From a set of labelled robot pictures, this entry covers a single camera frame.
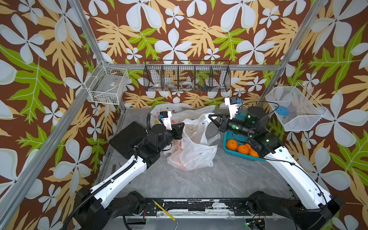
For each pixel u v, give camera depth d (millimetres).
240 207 740
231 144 924
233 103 550
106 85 862
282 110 841
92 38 791
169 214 728
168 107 1172
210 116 627
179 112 1159
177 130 618
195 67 914
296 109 816
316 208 376
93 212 378
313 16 705
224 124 547
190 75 978
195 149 671
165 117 634
